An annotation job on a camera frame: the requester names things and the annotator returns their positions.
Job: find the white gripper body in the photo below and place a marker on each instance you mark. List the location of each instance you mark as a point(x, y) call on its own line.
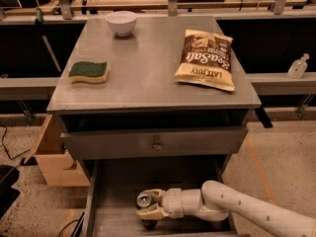
point(172, 201)

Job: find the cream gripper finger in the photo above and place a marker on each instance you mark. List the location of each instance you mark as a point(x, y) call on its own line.
point(153, 212)
point(151, 195)

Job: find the green soda can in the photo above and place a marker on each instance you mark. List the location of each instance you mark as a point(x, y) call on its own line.
point(146, 203)

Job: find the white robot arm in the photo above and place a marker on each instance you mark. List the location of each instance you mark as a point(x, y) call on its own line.
point(214, 200)

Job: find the grey open middle drawer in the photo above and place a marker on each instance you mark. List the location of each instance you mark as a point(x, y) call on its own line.
point(120, 181)

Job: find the grey top drawer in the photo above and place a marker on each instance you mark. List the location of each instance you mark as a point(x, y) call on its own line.
point(169, 142)

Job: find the grey drawer cabinet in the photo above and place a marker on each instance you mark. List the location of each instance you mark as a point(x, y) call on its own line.
point(140, 92)

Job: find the wooden box on floor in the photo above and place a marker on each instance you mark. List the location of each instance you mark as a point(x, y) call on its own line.
point(55, 162)

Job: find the green yellow sponge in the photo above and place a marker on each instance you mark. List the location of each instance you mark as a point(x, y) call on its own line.
point(88, 72)

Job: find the sea salt chips bag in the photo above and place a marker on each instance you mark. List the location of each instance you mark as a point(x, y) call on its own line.
point(206, 60)

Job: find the black object at left edge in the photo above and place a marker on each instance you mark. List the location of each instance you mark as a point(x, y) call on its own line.
point(9, 176)

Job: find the white ceramic bowl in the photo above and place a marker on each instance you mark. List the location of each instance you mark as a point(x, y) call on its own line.
point(122, 23)

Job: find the clear soap dispenser bottle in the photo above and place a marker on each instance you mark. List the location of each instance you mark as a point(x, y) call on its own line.
point(298, 67)

